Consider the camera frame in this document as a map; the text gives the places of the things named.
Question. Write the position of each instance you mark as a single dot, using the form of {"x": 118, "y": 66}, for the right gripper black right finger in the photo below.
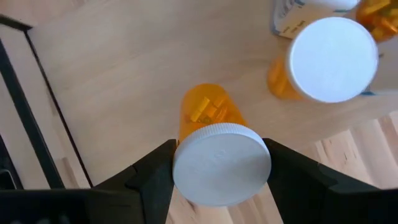
{"x": 311, "y": 199}

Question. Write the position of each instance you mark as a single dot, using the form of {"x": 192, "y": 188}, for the orange pill bottle white cap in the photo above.
{"x": 332, "y": 59}
{"x": 220, "y": 168}
{"x": 381, "y": 18}

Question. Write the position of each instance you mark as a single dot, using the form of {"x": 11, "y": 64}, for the wooden shelf black frame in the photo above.
{"x": 124, "y": 68}

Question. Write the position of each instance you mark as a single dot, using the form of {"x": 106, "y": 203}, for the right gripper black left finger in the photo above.
{"x": 124, "y": 202}

